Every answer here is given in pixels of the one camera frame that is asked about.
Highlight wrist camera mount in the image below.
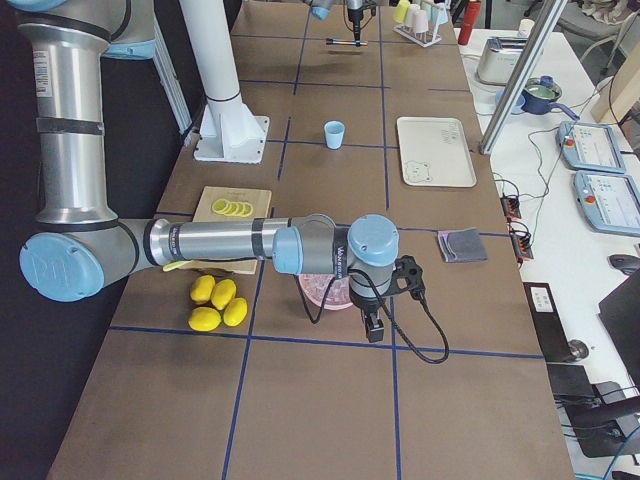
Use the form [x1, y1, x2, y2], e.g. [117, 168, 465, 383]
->
[386, 255, 426, 301]

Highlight white cup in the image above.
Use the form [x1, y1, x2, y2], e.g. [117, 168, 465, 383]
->
[404, 4, 421, 28]

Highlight upper teach pendant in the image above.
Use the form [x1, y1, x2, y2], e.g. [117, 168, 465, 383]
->
[557, 121, 626, 174]

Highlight yellow lemon slices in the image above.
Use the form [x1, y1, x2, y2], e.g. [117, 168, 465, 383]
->
[211, 198, 254, 218]

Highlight light blue plastic cup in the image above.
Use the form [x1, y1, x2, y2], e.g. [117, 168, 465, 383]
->
[324, 120, 346, 150]

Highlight teach pendant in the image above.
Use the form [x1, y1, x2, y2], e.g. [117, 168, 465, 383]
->
[573, 170, 639, 237]
[557, 121, 626, 174]

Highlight pink cup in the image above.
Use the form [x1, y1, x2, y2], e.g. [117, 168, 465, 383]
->
[410, 9, 430, 35]

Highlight cream bear tray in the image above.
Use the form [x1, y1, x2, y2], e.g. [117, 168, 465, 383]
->
[396, 116, 477, 188]

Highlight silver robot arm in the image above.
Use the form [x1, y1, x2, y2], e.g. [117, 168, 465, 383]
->
[1, 6, 382, 349]
[305, 0, 367, 46]

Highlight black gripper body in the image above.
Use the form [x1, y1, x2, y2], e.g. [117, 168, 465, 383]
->
[348, 7, 364, 29]
[359, 299, 385, 331]

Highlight white cup rack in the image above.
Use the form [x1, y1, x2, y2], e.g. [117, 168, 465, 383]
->
[392, 0, 451, 48]

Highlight red bottle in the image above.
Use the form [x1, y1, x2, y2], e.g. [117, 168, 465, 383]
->
[458, 0, 482, 46]

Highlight grey folded cloth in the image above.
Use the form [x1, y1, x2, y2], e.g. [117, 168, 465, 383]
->
[437, 228, 488, 263]

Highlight yellow cup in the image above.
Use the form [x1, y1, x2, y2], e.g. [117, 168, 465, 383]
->
[393, 0, 411, 24]

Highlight pink bowl of ice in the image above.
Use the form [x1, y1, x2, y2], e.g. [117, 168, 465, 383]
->
[298, 274, 352, 311]

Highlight camera cable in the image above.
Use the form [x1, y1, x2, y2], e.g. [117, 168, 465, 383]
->
[297, 269, 450, 365]

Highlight aluminium frame post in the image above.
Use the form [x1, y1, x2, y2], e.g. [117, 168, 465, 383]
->
[479, 0, 568, 155]

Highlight cream toaster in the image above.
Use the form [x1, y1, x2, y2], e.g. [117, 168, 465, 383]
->
[476, 37, 527, 86]

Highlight wooden cutting board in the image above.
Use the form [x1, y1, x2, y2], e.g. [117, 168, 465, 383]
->
[183, 186, 272, 275]

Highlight computer mouse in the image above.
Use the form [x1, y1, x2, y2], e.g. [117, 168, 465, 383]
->
[608, 254, 640, 276]

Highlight blue saucepan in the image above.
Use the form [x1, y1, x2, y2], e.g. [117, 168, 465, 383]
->
[522, 75, 580, 121]

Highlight yellow plastic knife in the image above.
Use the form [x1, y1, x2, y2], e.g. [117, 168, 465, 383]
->
[162, 260, 190, 272]

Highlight lower teach pendant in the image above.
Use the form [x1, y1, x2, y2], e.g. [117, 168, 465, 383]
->
[573, 170, 639, 237]

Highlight white pillar mount base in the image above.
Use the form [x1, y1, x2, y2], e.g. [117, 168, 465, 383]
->
[180, 0, 270, 164]

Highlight blue bowl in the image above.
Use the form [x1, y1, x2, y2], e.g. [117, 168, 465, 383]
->
[494, 88, 526, 116]

